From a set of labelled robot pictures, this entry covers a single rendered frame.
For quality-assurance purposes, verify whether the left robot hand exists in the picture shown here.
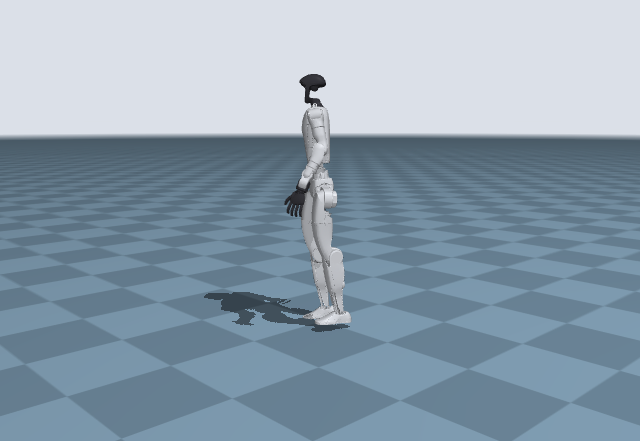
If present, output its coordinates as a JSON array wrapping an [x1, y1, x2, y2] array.
[[284, 181, 310, 217]]

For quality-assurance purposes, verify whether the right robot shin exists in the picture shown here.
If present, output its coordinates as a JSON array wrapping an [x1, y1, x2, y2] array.
[[310, 254, 329, 310]]

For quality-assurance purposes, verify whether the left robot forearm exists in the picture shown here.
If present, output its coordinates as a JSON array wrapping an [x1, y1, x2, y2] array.
[[298, 144, 325, 189]]

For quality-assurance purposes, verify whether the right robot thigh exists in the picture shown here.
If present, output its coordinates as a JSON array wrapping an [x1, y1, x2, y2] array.
[[301, 190, 322, 263]]

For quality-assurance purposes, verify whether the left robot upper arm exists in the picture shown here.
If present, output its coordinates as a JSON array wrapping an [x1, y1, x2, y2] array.
[[307, 108, 328, 156]]

